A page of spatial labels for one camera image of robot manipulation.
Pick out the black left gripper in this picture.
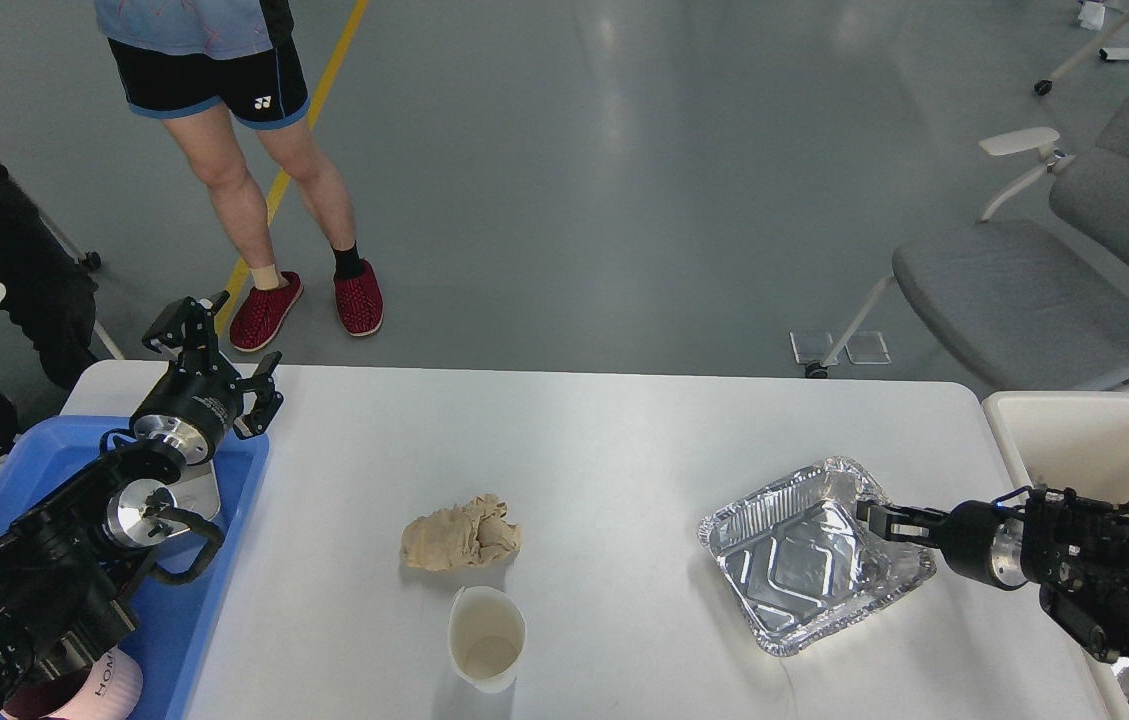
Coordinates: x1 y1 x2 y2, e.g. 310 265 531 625
129 290 285 466

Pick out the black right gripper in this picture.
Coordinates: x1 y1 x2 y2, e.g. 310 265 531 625
856 500 1029 591

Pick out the aluminium foil tray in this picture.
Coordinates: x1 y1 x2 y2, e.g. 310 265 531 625
697 456 936 657

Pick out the stainless steel tray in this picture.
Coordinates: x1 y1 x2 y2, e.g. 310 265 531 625
166 460 221 521

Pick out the pink ribbed mug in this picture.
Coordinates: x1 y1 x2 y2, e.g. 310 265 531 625
0 648 145 719

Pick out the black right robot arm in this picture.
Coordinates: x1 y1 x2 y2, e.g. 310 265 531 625
855 486 1129 664

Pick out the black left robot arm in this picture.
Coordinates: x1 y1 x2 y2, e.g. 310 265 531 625
0 292 285 710

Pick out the cream plastic bin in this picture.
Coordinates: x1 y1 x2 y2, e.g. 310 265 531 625
982 390 1129 720

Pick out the blue plastic bin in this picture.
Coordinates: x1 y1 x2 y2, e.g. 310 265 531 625
0 415 270 719

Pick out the standing person in shorts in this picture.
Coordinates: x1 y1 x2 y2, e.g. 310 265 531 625
91 0 385 353

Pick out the grey office chair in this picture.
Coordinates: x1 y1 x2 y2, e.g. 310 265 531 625
803 96 1129 390

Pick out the crumpled brown paper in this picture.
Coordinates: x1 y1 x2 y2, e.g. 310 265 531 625
401 493 523 571

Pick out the white paper cup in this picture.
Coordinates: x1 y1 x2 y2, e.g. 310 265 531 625
448 585 527 694

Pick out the distant white chair base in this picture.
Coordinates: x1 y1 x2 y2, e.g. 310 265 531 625
1032 0 1129 97

